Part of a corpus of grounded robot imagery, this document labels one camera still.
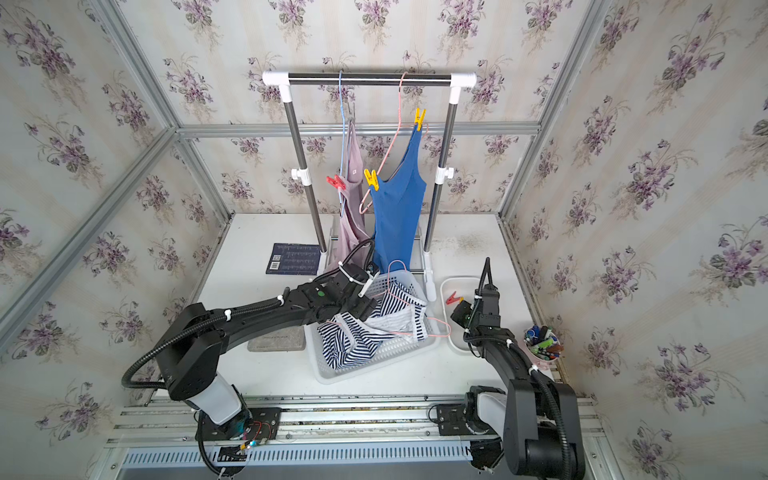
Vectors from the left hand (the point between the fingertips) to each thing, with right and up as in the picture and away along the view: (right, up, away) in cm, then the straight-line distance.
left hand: (365, 293), depth 87 cm
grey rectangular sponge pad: (-23, -13, -3) cm, 27 cm away
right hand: (+30, -5, +4) cm, 31 cm away
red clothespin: (+28, -3, +9) cm, 29 cm away
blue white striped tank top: (+9, -6, -1) cm, 11 cm away
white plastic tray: (+29, -1, +11) cm, 31 cm away
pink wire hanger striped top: (+13, -2, -1) cm, 13 cm away
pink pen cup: (+47, -12, -10) cm, 50 cm away
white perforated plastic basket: (+7, -14, -8) cm, 18 cm away
